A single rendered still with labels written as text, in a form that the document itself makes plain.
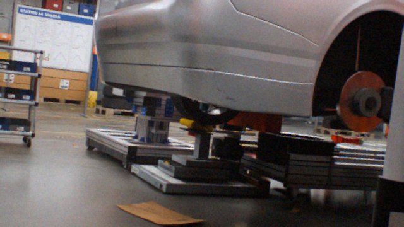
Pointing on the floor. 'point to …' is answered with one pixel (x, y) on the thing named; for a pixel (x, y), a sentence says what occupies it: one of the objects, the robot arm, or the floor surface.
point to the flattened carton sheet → (158, 214)
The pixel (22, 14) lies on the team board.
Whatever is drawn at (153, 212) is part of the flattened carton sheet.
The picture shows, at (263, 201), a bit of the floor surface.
